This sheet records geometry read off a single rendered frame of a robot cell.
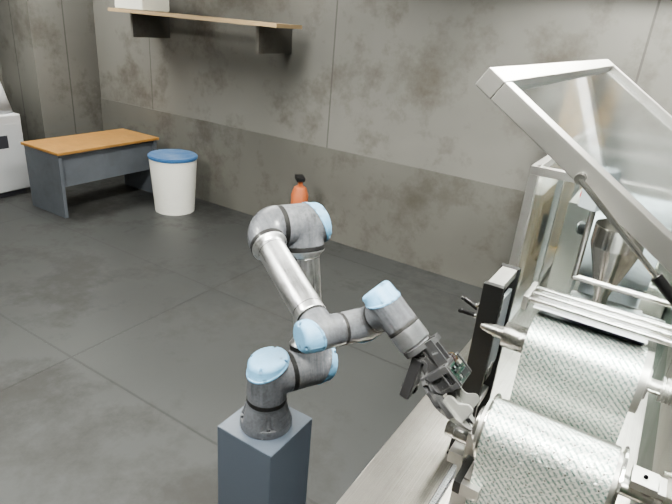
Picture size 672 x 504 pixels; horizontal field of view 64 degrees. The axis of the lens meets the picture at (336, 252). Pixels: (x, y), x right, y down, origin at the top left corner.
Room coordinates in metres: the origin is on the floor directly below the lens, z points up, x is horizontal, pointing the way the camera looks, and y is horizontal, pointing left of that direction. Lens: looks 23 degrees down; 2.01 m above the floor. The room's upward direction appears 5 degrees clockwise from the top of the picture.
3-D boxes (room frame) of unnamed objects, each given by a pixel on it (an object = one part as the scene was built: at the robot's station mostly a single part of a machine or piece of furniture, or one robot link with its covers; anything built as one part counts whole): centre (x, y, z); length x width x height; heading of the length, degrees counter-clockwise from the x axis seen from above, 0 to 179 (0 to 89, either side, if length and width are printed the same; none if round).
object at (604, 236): (1.47, -0.81, 1.50); 0.14 x 0.14 x 0.06
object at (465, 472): (0.88, -0.33, 1.14); 0.09 x 0.06 x 0.03; 149
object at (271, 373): (1.26, 0.16, 1.07); 0.13 x 0.12 x 0.14; 122
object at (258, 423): (1.26, 0.16, 0.95); 0.15 x 0.15 x 0.10
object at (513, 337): (1.13, -0.45, 1.34); 0.06 x 0.06 x 0.06; 59
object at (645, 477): (0.75, -0.60, 1.28); 0.06 x 0.05 x 0.02; 59
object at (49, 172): (5.56, 2.63, 0.33); 1.19 x 0.61 x 0.66; 149
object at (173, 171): (5.46, 1.77, 0.30); 0.51 x 0.49 x 0.60; 59
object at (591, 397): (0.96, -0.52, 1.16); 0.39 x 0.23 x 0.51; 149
